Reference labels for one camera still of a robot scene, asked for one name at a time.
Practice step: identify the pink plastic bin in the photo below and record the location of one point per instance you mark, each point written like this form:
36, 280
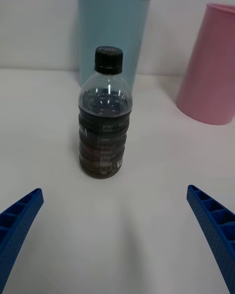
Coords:
210, 73

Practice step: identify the pale blue plastic bin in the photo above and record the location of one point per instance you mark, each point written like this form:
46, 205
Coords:
112, 24

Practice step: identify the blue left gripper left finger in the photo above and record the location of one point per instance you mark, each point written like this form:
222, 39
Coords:
17, 220

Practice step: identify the dark plastic bottle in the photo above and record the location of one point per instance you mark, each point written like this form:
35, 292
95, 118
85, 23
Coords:
104, 132

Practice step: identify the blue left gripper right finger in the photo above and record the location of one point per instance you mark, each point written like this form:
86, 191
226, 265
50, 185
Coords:
215, 223

